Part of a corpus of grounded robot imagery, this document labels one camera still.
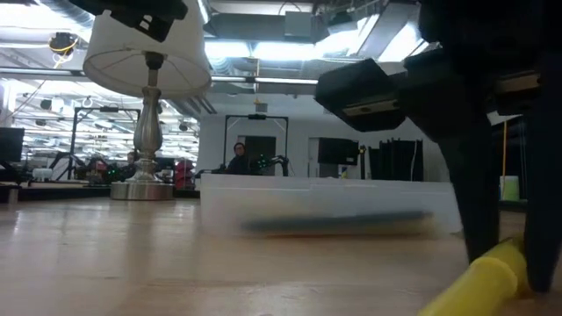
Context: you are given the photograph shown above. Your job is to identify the light green container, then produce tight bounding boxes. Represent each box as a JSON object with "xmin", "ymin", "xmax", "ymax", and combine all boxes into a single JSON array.
[{"xmin": 499, "ymin": 175, "xmax": 521, "ymax": 201}]

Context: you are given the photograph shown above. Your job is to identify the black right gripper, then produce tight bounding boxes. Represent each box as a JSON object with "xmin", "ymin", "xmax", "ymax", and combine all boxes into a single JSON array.
[{"xmin": 314, "ymin": 0, "xmax": 562, "ymax": 142}]

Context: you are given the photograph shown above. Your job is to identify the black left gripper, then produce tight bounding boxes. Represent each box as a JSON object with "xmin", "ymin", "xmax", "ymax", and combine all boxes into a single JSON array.
[{"xmin": 68, "ymin": 0, "xmax": 190, "ymax": 44}]

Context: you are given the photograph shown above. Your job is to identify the black background rig frame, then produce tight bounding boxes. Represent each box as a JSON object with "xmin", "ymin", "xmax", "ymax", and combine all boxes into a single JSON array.
[
  {"xmin": 68, "ymin": 104, "xmax": 142, "ymax": 181},
  {"xmin": 222, "ymin": 112, "xmax": 290, "ymax": 176}
]

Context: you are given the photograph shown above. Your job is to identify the black monitor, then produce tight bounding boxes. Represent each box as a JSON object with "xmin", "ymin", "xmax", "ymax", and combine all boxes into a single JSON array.
[
  {"xmin": 0, "ymin": 126, "xmax": 25, "ymax": 163},
  {"xmin": 317, "ymin": 137, "xmax": 361, "ymax": 167}
]

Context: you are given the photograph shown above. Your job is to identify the blue pen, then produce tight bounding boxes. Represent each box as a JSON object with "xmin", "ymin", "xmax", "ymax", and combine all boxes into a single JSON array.
[{"xmin": 240, "ymin": 211, "xmax": 434, "ymax": 233}]

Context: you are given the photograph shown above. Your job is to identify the grey ceiling box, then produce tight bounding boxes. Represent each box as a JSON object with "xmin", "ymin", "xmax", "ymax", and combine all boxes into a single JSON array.
[{"xmin": 283, "ymin": 10, "xmax": 314, "ymax": 39}]

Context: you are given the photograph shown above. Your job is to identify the clear supply box pink lid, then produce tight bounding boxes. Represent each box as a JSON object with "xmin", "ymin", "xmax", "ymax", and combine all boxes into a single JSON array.
[{"xmin": 199, "ymin": 173, "xmax": 465, "ymax": 241}]

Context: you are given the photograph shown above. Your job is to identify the silver ventilation duct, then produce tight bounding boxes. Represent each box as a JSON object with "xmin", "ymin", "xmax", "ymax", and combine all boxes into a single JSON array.
[{"xmin": 350, "ymin": 0, "xmax": 429, "ymax": 62}]

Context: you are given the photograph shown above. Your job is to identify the person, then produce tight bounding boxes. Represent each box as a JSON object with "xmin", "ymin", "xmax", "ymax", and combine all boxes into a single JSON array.
[
  {"xmin": 124, "ymin": 150, "xmax": 141, "ymax": 179},
  {"xmin": 225, "ymin": 140, "xmax": 252, "ymax": 176}
]

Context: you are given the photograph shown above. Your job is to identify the long ceiling light fixture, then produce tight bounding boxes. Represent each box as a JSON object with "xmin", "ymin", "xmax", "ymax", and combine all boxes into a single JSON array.
[{"xmin": 210, "ymin": 75, "xmax": 320, "ymax": 87}]

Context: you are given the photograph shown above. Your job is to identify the white shade silver table lamp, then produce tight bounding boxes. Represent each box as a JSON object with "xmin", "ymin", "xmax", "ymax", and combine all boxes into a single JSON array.
[{"xmin": 82, "ymin": 0, "xmax": 213, "ymax": 202}]

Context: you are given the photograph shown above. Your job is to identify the yellow pen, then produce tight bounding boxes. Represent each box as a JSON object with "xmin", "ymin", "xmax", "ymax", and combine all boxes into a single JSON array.
[{"xmin": 416, "ymin": 234, "xmax": 530, "ymax": 316}]

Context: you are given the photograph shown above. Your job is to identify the black standing panels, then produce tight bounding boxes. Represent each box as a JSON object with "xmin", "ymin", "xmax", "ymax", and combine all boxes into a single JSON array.
[{"xmin": 367, "ymin": 138, "xmax": 425, "ymax": 182}]

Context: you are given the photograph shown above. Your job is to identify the yellow ceiling cord reel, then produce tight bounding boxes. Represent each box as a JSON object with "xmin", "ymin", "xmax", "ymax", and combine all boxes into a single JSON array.
[{"xmin": 47, "ymin": 30, "xmax": 81, "ymax": 59}]

